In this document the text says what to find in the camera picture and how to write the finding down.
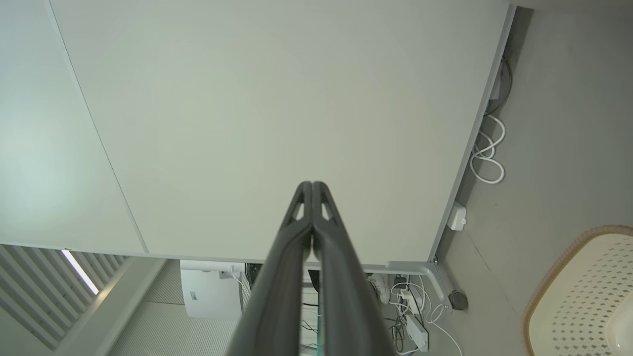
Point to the black round caster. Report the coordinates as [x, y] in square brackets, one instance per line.
[458, 300]

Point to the beige perforated laundry basket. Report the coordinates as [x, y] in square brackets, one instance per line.
[578, 296]

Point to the white power adapter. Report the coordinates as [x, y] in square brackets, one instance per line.
[456, 216]

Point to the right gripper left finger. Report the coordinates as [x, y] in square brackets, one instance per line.
[277, 306]

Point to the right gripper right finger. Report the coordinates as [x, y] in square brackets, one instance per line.
[346, 306]

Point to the ceiling light strip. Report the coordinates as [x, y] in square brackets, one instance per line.
[79, 272]

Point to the white box appliance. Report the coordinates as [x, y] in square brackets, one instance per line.
[207, 291]

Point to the white sneaker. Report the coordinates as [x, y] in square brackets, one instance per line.
[382, 289]

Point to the white partition panel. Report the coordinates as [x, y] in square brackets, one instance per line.
[296, 99]
[49, 148]

